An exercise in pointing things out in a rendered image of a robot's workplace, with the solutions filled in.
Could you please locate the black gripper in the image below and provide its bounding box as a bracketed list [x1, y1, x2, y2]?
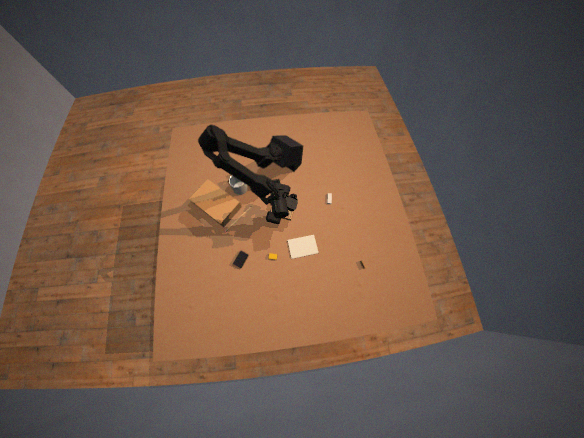
[266, 184, 290, 224]

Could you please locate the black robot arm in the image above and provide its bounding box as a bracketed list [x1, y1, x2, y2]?
[198, 125, 298, 218]

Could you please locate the wooden ball-in-hole puzzle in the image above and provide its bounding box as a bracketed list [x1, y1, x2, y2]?
[270, 206, 294, 221]

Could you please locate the flat wooden box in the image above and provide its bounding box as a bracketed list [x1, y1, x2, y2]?
[189, 180, 242, 227]

